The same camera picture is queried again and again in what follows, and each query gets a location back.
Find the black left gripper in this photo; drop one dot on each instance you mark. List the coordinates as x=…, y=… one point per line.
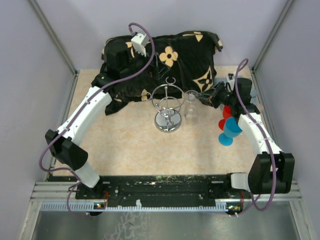
x=155, y=71

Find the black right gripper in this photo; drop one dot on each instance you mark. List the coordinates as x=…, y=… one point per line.
x=210, y=100

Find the clear wine glass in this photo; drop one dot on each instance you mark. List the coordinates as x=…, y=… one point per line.
x=191, y=111

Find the red plastic wine glass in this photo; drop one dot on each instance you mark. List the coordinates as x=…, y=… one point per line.
x=226, y=113

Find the blue plastic wine glass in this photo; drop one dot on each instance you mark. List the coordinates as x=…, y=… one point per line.
x=231, y=130

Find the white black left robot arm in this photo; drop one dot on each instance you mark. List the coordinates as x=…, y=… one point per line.
x=63, y=143

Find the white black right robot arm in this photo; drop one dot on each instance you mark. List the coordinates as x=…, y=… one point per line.
x=272, y=169

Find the black floral blanket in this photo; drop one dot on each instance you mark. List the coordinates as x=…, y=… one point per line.
x=189, y=56

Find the grey blue cloth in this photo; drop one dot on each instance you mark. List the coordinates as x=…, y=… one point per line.
x=254, y=96

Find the chrome wire wine glass rack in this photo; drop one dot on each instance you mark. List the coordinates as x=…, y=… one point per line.
x=168, y=118

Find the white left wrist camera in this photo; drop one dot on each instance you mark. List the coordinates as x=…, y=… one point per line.
x=139, y=42

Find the grey slotted cable duct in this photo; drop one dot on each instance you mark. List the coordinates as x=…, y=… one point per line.
x=91, y=206

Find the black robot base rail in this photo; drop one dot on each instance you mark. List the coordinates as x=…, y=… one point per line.
x=158, y=191

